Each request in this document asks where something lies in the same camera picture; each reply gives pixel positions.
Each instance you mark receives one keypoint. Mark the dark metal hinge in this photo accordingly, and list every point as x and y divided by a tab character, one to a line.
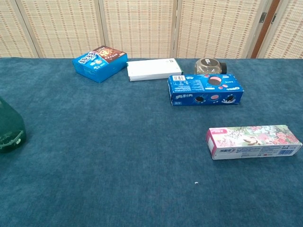
262	17
273	18

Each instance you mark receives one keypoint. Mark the blue Oreo box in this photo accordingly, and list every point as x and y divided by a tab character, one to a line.
189	87

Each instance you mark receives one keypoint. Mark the blue and brown cookie box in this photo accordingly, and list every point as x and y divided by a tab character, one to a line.
94	68

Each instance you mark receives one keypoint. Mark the floral toothpaste box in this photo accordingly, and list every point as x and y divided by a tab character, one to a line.
248	139

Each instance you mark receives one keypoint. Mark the green transparent spray bottle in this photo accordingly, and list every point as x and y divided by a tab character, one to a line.
10	132

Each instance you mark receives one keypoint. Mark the woven folding screen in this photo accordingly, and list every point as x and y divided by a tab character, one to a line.
142	23

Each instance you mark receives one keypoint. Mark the white flat box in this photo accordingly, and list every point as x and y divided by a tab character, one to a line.
151	69

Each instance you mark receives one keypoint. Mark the clear jar with black lid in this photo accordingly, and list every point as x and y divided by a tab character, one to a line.
206	66

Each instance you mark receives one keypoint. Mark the blue table cloth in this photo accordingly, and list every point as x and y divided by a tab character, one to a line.
151	142

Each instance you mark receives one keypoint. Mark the woven screen with brown post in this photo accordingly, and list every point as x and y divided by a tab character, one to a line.
291	35

